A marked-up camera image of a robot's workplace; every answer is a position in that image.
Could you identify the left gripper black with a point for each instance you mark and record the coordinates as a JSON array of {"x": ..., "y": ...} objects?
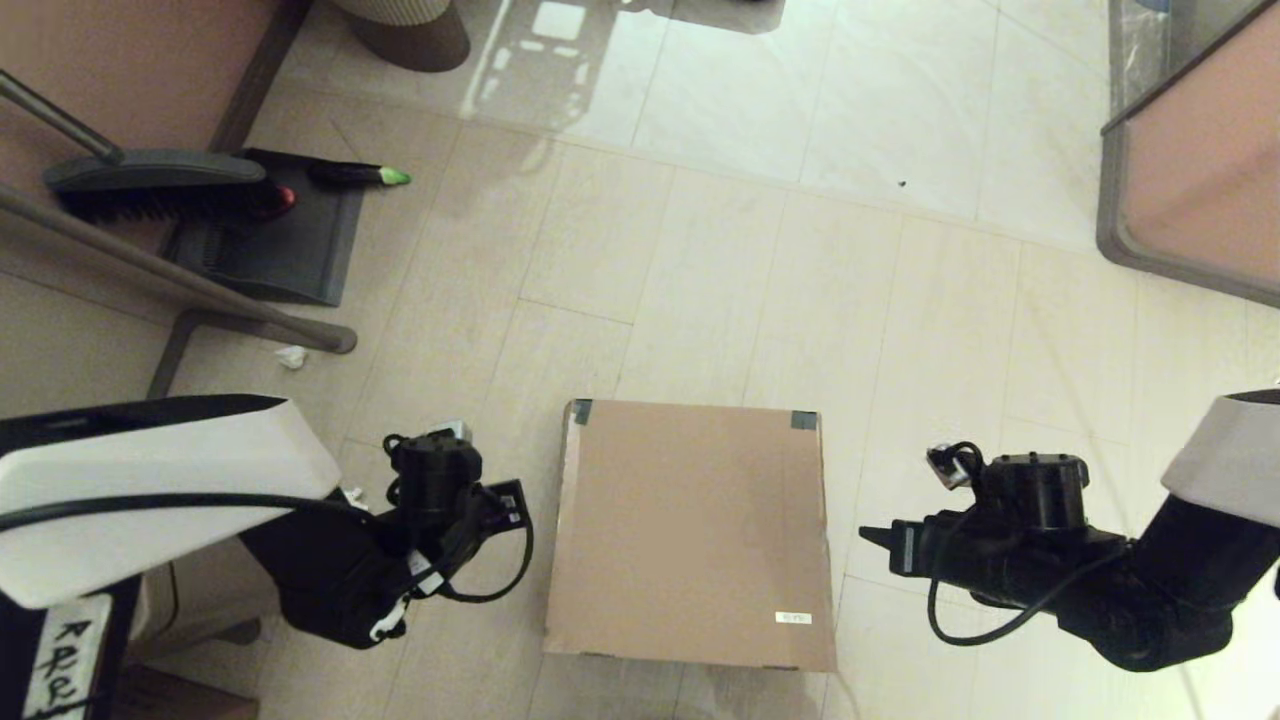
[{"x": 435, "y": 490}]

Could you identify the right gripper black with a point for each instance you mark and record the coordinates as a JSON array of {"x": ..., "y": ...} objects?
[{"x": 1020, "y": 550}]

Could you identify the brown cardboard shoe box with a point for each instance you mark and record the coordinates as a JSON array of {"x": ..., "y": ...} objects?
[{"x": 690, "y": 530}]

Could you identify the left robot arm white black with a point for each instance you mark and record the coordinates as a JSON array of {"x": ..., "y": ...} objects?
[{"x": 150, "y": 470}]

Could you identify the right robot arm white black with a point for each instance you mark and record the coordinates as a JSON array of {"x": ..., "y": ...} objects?
[{"x": 1180, "y": 590}]

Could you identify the brown plastic trash bin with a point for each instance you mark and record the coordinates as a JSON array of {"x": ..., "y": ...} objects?
[{"x": 200, "y": 600}]

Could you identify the dark grey dustpan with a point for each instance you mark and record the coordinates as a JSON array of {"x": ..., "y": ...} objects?
[{"x": 290, "y": 250}]

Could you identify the black stick green tip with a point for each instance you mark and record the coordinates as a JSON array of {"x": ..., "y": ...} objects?
[{"x": 350, "y": 173}]

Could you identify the grey metal furniture leg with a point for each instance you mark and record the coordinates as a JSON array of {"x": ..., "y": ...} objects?
[{"x": 150, "y": 265}]

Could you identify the grey broom black bristles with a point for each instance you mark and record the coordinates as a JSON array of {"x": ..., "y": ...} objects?
[{"x": 150, "y": 170}]

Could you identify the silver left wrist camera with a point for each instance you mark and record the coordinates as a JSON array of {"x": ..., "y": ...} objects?
[{"x": 450, "y": 431}]

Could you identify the pink panel grey frame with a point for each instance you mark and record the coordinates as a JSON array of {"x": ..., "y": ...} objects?
[{"x": 1200, "y": 160}]

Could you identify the pink panel dark frame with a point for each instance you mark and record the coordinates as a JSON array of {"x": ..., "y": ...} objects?
[{"x": 130, "y": 60}]

